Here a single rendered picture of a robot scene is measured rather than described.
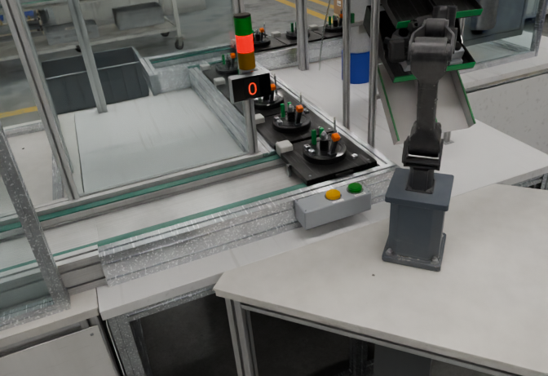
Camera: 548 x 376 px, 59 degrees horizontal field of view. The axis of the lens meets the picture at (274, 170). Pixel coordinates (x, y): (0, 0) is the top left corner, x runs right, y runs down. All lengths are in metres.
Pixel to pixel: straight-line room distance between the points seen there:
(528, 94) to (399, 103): 1.30
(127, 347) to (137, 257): 0.25
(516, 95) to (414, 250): 1.63
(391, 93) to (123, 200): 0.91
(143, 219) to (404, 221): 0.73
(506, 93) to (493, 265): 1.48
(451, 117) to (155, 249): 1.03
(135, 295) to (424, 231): 0.73
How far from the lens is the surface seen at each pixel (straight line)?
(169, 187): 1.53
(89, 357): 1.43
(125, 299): 1.30
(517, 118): 2.85
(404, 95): 1.66
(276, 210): 1.35
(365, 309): 1.19
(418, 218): 1.22
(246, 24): 1.42
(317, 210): 1.32
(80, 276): 1.34
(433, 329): 1.17
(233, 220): 1.32
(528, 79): 2.79
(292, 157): 1.55
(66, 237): 1.49
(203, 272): 1.31
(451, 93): 1.75
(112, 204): 1.53
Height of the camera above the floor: 1.72
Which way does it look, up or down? 30 degrees down
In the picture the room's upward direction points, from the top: 5 degrees counter-clockwise
